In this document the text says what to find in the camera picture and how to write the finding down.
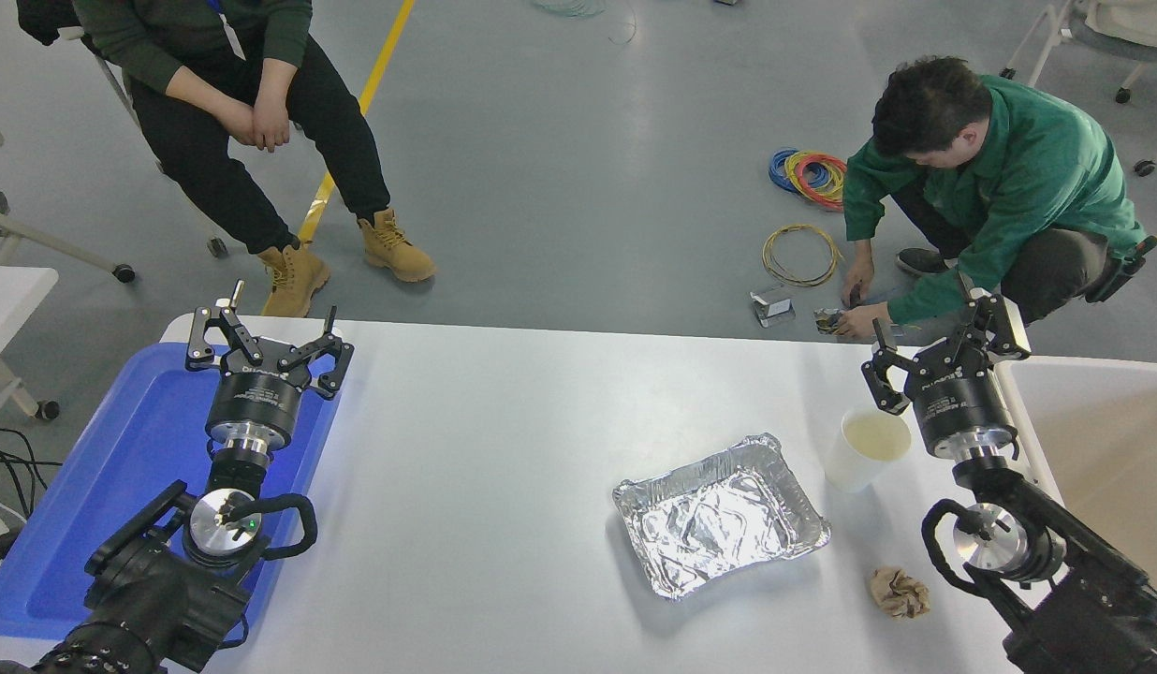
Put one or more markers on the black bag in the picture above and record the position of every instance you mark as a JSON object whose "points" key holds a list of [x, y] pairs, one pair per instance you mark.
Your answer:
{"points": [[45, 19]]}

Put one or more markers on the grey wheeled chair frame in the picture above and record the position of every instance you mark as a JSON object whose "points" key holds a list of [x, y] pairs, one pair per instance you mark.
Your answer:
{"points": [[122, 272]]}

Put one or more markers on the white paper cup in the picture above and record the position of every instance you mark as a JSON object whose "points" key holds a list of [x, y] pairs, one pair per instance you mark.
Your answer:
{"points": [[855, 463]]}

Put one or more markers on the black belt tool pouch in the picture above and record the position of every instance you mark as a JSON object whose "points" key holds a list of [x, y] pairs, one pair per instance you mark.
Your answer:
{"points": [[1117, 270]]}

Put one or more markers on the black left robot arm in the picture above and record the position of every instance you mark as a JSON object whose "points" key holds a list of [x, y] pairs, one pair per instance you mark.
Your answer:
{"points": [[157, 599]]}

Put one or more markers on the crumpled tan paper ball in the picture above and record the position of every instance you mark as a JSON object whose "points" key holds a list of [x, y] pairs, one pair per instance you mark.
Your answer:
{"points": [[900, 593]]}

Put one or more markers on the crouching person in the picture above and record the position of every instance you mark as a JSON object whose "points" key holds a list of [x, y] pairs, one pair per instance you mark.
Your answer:
{"points": [[1037, 178]]}

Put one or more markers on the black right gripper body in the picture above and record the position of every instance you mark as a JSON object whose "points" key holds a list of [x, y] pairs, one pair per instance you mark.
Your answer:
{"points": [[958, 402]]}

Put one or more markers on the large pale bin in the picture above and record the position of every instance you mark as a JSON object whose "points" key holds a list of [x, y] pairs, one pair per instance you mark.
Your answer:
{"points": [[1103, 440]]}

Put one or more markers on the seated person's chair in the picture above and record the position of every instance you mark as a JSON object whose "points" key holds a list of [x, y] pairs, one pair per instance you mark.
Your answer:
{"points": [[217, 247]]}

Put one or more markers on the crouching person's left hand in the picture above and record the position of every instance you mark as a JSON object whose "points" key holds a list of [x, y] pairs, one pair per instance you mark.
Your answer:
{"points": [[864, 321]]}

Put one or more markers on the seated person's left hand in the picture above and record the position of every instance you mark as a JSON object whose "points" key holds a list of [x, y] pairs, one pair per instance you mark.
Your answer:
{"points": [[271, 117]]}

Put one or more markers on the blue plastic tray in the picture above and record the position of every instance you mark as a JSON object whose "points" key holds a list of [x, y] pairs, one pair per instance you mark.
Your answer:
{"points": [[120, 468]]}

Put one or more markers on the white wheeled office chair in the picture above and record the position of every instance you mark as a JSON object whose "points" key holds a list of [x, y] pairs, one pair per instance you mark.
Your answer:
{"points": [[1103, 37]]}

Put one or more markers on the seated person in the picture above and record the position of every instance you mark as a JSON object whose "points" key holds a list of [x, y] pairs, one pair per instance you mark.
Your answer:
{"points": [[195, 150]]}

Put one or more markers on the seated person's right hand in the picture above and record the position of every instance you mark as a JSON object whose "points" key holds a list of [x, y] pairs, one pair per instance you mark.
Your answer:
{"points": [[240, 120]]}

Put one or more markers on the crouching person's right hand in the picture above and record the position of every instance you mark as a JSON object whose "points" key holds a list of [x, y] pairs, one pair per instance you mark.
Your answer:
{"points": [[859, 281]]}

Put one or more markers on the white side table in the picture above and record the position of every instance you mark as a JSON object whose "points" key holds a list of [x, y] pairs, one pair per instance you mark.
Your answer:
{"points": [[7, 300]]}

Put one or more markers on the silver foil tray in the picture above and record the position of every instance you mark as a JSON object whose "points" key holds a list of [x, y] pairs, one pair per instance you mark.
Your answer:
{"points": [[719, 520]]}

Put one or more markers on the small metal box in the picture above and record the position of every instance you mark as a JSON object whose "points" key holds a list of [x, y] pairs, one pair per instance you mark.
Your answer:
{"points": [[773, 304]]}

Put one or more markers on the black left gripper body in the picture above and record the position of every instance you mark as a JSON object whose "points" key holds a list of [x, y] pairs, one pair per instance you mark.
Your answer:
{"points": [[256, 398]]}

